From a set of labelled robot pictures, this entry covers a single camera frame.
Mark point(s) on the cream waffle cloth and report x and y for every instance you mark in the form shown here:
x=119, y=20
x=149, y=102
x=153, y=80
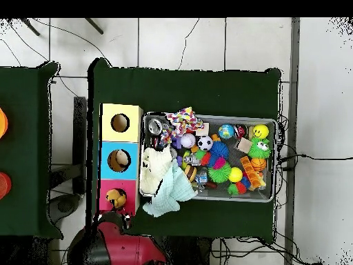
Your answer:
x=154, y=168

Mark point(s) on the light blue waffle cloth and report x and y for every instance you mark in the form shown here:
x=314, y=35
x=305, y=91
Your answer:
x=171, y=196

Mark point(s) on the orange plastic tray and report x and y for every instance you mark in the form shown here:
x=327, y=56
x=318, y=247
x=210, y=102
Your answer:
x=251, y=172

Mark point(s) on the brown teddy bear plush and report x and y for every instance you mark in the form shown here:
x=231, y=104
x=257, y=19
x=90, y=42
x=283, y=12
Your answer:
x=115, y=198

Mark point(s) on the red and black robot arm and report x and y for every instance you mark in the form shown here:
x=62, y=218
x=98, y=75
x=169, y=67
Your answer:
x=129, y=251

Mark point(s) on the wooden box with three holes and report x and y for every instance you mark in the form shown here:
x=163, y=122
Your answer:
x=121, y=135

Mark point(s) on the clear mesh bin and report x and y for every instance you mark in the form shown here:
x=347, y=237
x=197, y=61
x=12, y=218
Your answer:
x=248, y=196

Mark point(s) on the white baseball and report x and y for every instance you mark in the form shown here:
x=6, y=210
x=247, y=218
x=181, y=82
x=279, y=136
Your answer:
x=188, y=140

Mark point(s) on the colourful spotted cloth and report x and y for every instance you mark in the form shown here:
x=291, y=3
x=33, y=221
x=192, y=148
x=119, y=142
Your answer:
x=183, y=120

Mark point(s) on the black and white soccer ball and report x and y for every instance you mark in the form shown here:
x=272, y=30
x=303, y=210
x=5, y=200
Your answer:
x=205, y=143

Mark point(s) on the large blue spiky ball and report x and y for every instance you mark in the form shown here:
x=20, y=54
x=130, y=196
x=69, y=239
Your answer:
x=219, y=150

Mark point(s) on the blue globe ball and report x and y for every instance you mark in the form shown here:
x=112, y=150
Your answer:
x=226, y=131

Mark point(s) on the dark green table cloth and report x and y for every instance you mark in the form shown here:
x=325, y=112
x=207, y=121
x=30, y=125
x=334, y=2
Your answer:
x=179, y=91

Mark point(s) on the plain yellow ball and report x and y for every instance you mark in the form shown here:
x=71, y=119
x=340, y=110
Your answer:
x=235, y=175

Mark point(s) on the green googly-eyed puffer ball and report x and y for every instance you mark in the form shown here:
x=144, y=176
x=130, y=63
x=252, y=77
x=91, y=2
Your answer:
x=259, y=149

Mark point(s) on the grey floor base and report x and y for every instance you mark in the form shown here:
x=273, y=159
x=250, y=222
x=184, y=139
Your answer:
x=64, y=205

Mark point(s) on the black tripod leg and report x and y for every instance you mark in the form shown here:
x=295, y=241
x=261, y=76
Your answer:
x=94, y=26
x=30, y=27

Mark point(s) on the dark green side cloth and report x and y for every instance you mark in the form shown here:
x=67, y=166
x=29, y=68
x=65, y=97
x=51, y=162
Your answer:
x=22, y=96

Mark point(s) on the orange cup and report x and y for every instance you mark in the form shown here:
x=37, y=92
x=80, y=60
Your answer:
x=2, y=122

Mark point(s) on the black furniture frame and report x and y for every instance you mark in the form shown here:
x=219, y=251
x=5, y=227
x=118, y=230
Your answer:
x=80, y=124

